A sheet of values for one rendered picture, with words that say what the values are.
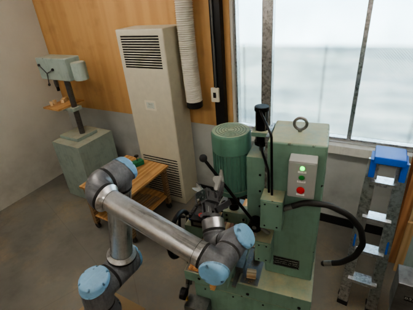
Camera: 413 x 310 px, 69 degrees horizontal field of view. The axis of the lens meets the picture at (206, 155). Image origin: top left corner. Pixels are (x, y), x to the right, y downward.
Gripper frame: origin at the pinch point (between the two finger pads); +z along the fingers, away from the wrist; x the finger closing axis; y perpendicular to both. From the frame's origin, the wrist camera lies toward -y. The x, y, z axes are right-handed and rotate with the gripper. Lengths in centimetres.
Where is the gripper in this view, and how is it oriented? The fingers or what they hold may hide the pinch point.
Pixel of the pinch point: (209, 176)
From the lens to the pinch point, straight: 133.4
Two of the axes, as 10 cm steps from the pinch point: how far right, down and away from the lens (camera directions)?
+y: -6.9, -2.9, -6.6
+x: -7.1, 4.3, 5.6
